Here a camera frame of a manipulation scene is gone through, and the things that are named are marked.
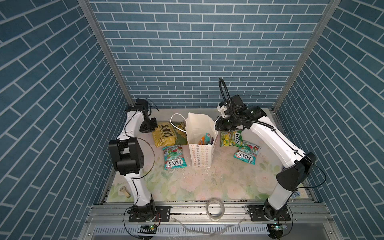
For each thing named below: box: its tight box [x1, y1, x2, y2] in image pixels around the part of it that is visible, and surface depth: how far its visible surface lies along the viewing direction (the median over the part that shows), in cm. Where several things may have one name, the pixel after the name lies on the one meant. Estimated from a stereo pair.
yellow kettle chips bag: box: [152, 122, 187, 147], surface depth 93 cm
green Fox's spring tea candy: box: [220, 130, 244, 147], surface depth 101 cm
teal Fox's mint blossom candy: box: [233, 140, 262, 165], surface depth 95 cm
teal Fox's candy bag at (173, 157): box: [162, 145, 188, 170], surface depth 93 cm
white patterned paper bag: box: [170, 113, 222, 168], surface depth 82 cm
